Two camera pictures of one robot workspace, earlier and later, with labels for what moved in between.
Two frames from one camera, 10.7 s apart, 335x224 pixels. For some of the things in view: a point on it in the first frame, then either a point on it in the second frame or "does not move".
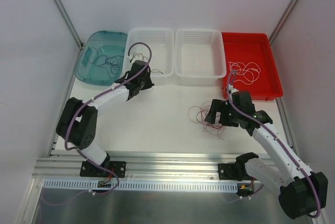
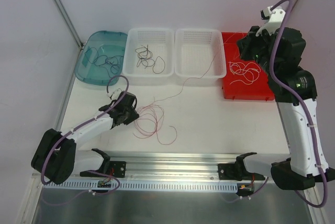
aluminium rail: (67, 165) does not move
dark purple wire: (111, 64) does not move
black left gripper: (143, 83) → (129, 114)
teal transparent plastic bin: (102, 60) does not move
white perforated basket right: (199, 54) does not move
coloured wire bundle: (197, 114) → (150, 116)
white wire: (247, 73) does not move
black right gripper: (223, 114) → (246, 48)
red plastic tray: (251, 56) does not move
